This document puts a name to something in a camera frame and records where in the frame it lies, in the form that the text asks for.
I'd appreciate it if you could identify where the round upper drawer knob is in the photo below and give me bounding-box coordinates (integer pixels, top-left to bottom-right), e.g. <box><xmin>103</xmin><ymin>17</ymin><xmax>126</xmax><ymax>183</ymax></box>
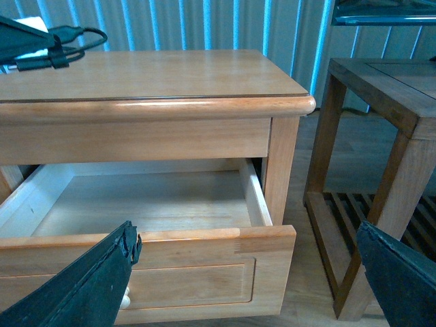
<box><xmin>119</xmin><ymin>287</ymin><xmax>131</xmax><ymax>310</ymax></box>

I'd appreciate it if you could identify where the dark wooden side table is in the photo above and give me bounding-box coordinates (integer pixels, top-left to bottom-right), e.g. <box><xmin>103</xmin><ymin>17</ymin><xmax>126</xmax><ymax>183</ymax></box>
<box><xmin>303</xmin><ymin>59</ymin><xmax>435</xmax><ymax>322</ymax></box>

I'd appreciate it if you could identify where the white charger with black cable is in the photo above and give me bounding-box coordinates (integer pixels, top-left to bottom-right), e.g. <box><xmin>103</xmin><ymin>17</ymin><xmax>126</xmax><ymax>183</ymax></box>
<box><xmin>1</xmin><ymin>25</ymin><xmax>108</xmax><ymax>74</ymax></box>

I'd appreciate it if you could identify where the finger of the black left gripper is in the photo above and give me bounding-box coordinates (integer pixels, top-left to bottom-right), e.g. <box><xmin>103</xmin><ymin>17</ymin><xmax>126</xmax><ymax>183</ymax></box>
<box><xmin>1</xmin><ymin>16</ymin><xmax>55</xmax><ymax>65</ymax></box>

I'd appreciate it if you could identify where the light wooden nightstand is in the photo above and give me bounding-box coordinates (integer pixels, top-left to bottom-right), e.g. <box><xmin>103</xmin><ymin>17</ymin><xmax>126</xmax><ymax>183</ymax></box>
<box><xmin>0</xmin><ymin>49</ymin><xmax>317</xmax><ymax>226</ymax></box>

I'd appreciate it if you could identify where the dark shelf edge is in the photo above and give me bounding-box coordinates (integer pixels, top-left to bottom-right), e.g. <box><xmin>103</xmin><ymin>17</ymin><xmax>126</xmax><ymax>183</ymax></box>
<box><xmin>332</xmin><ymin>0</ymin><xmax>435</xmax><ymax>26</ymax></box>

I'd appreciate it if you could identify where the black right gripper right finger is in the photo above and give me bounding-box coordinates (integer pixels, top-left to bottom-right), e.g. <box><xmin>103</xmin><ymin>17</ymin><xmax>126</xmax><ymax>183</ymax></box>
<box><xmin>357</xmin><ymin>221</ymin><xmax>435</xmax><ymax>326</ymax></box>

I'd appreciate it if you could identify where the grey pleated curtain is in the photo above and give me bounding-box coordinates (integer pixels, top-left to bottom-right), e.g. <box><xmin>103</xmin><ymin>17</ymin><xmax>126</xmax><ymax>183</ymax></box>
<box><xmin>1</xmin><ymin>1</ymin><xmax>435</xmax><ymax>100</ymax></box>

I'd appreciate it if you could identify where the wooden drawer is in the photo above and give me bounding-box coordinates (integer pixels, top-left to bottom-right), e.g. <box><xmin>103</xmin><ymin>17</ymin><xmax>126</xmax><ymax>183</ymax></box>
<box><xmin>1</xmin><ymin>159</ymin><xmax>296</xmax><ymax>324</ymax></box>

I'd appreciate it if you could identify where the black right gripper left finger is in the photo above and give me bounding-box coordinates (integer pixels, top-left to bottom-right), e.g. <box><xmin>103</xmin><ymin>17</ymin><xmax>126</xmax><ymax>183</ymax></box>
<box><xmin>1</xmin><ymin>221</ymin><xmax>142</xmax><ymax>326</ymax></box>

